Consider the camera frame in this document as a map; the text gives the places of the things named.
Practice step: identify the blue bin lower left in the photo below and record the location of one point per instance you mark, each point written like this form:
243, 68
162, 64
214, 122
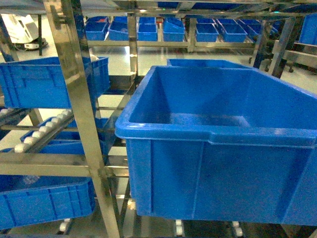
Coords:
28, 200

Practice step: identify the white roller track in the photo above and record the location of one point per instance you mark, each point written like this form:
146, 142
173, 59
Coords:
47, 132

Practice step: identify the white machine on floor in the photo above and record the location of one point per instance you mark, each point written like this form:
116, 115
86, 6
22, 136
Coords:
24, 32

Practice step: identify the blue bin left shelf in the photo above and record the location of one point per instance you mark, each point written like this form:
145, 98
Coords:
39, 83

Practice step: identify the far rack of blue bins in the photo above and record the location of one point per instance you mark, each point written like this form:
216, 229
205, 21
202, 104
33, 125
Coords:
100, 28

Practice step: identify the stainless steel shelf frame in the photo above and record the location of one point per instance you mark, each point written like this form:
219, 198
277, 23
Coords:
86, 149

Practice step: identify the large blue plastic bin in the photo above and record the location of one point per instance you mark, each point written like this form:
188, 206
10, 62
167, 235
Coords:
221, 144

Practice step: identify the blue bin behind large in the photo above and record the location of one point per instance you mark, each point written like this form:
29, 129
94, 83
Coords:
218, 63

